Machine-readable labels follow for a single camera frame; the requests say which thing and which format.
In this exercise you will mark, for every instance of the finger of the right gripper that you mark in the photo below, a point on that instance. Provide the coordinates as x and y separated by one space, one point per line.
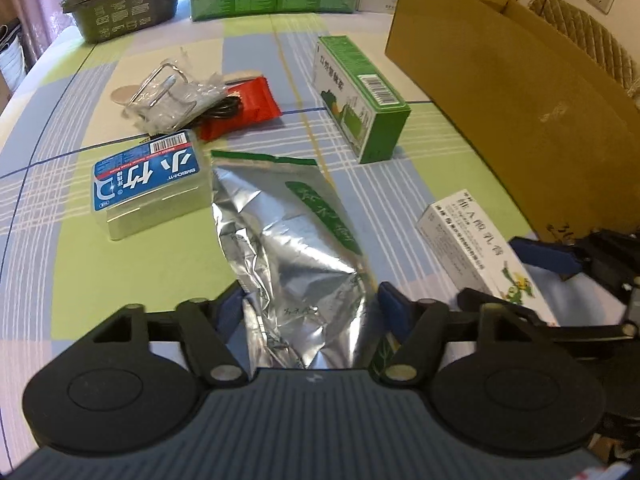
551 257
500 304

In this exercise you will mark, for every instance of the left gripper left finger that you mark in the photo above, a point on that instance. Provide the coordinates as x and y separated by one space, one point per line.
205 326

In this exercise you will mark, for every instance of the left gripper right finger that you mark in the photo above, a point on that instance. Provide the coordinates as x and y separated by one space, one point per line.
419 327

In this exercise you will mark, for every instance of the white medicine box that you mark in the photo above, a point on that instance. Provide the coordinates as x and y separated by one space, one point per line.
475 255

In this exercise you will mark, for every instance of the silver green foil pouch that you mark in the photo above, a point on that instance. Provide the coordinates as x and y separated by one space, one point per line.
309 300

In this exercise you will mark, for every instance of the blue floss pick box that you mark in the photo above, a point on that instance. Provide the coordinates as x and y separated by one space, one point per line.
151 183

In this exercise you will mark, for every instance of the green medicine box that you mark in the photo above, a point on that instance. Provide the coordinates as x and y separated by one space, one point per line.
365 107

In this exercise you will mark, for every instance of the red candy packet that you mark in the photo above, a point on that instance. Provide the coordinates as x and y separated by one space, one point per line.
248 104

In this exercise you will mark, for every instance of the clear bag with metal hook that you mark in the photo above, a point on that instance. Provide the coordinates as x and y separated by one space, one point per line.
172 96

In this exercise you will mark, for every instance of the brown cardboard box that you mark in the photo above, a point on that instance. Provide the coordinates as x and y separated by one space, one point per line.
559 133

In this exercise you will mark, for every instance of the checked tablecloth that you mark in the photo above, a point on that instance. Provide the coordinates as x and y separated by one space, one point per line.
73 251

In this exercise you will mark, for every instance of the quilted covered chair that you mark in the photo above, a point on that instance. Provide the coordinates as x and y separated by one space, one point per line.
594 39

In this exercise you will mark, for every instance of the pink curtain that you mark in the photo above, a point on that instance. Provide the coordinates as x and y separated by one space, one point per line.
42 22

